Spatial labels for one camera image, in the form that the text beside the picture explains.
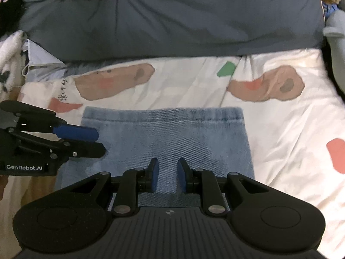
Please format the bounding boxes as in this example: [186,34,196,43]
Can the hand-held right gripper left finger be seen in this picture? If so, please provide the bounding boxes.
[69,158,159,217]

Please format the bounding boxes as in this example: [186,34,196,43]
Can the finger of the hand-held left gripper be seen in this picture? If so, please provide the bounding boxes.
[52,125,99,142]
[64,140,106,159]

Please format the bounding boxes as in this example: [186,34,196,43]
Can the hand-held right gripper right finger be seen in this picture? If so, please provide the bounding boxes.
[176,158,270,217]

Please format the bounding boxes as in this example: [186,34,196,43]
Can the blue denim jeans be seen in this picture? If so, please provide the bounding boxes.
[55,106,255,208]

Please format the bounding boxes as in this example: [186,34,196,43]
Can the white black knit sweater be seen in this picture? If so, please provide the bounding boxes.
[0,31,27,92]

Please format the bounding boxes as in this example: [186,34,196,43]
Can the bear printed cream blanket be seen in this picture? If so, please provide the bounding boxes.
[0,49,345,259]

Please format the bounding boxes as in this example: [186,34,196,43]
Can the slate grey pillow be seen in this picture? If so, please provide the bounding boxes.
[17,0,325,61]

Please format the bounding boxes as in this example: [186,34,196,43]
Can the black pink paw print plush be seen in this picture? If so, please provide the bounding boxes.
[0,0,25,35]

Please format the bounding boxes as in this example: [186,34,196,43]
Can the grey neck pillow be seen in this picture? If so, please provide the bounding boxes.
[323,11,345,98]

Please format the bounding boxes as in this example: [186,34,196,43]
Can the white drawstring garment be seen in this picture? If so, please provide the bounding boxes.
[22,39,66,81]

